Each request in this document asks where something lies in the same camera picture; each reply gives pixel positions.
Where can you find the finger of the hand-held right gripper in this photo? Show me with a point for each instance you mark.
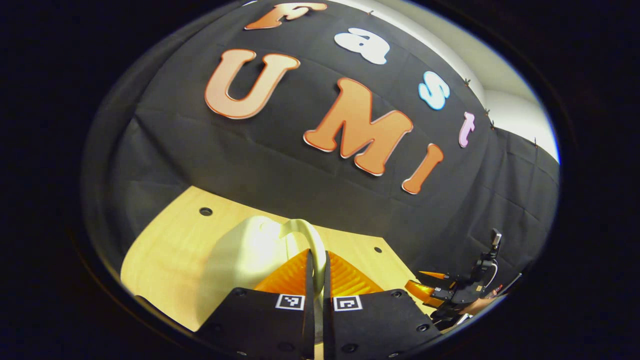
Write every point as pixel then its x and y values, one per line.
pixel 425 292
pixel 436 276

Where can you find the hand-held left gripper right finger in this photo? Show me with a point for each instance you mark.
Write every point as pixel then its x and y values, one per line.
pixel 327 325

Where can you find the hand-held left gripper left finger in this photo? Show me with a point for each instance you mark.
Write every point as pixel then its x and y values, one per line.
pixel 309 325

